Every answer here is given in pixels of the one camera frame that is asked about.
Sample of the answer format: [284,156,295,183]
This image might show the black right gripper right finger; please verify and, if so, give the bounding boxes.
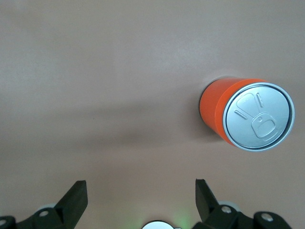
[190,178,293,229]

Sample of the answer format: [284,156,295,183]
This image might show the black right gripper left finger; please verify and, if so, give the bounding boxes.
[0,180,88,229]

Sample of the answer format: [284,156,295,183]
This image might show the orange can with grey lid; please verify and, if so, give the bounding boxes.
[199,76,295,153]

